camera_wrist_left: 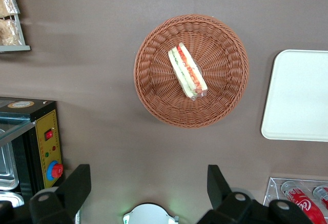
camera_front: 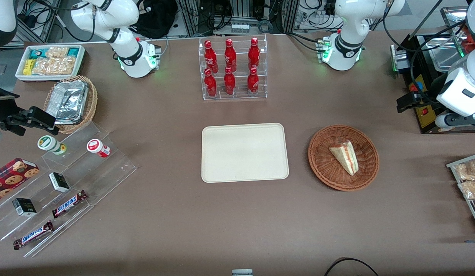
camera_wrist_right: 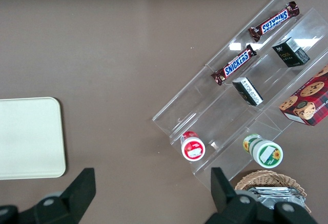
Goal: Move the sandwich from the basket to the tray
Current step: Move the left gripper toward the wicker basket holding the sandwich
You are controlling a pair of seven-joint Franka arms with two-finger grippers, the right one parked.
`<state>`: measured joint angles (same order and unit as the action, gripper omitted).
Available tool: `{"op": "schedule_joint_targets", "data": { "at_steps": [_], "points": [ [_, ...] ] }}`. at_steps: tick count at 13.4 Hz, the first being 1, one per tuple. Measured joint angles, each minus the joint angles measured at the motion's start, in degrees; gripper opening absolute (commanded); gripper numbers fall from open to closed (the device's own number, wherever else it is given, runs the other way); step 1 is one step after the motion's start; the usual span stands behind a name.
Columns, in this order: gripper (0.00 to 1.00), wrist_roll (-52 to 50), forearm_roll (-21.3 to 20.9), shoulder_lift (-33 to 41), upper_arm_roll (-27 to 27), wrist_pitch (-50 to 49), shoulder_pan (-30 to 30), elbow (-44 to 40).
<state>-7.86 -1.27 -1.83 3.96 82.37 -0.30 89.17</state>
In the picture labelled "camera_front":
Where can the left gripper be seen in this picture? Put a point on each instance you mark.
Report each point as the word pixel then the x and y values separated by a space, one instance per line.
pixel 428 93

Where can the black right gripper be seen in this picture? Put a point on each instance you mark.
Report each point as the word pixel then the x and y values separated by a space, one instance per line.
pixel 0 111

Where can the triangular sandwich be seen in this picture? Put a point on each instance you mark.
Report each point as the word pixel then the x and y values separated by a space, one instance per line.
pixel 347 157

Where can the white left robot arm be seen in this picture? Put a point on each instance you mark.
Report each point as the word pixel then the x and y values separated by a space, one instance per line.
pixel 347 42

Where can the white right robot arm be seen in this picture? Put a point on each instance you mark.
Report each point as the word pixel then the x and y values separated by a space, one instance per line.
pixel 127 46

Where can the light wicker basket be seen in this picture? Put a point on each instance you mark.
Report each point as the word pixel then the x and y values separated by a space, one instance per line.
pixel 92 103

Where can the metal tray of snack bags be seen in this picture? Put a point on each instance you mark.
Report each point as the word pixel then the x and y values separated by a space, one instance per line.
pixel 452 165

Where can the brown round wicker basket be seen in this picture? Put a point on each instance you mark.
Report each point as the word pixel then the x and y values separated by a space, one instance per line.
pixel 324 168

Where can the cream rectangular tray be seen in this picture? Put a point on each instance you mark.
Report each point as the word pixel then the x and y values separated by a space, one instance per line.
pixel 245 153

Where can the black food warmer machine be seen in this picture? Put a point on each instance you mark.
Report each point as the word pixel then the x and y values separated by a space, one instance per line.
pixel 423 115

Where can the green lidded yogurt cup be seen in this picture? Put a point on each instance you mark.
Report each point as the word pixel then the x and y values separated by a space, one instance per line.
pixel 49 143

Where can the stacked foil containers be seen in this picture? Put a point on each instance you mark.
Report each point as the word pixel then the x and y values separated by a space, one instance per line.
pixel 68 100

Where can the white rectangular snack bin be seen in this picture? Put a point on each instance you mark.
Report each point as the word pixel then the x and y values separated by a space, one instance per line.
pixel 49 78

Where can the yellow snack packet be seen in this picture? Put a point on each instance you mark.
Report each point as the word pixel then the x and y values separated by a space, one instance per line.
pixel 28 67

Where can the clear cracker bag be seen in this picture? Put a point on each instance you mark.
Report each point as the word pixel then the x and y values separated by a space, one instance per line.
pixel 55 66
pixel 57 52

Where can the steel warmer pan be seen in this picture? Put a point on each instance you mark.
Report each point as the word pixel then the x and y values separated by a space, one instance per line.
pixel 444 57

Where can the red lidded yogurt cup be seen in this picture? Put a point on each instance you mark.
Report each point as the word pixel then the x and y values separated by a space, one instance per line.
pixel 96 147

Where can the teal snack packet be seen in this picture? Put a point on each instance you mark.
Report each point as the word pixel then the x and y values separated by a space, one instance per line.
pixel 73 51
pixel 37 53

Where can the small black box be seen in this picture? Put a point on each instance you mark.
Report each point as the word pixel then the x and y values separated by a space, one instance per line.
pixel 24 207
pixel 59 182

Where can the red tartan cookie box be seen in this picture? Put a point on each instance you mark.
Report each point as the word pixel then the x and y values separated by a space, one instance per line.
pixel 11 178

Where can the red sausage on skewer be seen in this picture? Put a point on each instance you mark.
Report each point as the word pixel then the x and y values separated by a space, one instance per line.
pixel 466 44

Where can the clear acrylic step display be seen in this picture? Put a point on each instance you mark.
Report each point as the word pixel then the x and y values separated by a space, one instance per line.
pixel 107 172

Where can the Snickers chocolate bar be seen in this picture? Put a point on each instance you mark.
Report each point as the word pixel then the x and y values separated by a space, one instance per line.
pixel 33 235
pixel 68 204

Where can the clear bag of pastries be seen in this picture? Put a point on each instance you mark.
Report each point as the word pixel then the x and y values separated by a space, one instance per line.
pixel 469 170
pixel 471 189

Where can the black bag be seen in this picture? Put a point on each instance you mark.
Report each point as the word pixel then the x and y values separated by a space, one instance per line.
pixel 157 19

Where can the red cola bottle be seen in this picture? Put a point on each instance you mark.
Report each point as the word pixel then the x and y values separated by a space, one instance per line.
pixel 253 82
pixel 254 53
pixel 210 57
pixel 230 55
pixel 229 83
pixel 210 85

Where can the clear acrylic bottle rack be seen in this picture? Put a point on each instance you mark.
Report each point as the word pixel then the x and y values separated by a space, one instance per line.
pixel 239 94

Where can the grey power strip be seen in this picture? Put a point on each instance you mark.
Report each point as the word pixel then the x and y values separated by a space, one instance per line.
pixel 240 28

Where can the small grey device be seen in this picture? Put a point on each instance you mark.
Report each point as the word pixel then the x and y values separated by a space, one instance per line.
pixel 242 272

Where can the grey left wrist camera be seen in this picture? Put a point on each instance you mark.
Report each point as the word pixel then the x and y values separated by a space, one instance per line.
pixel 448 121

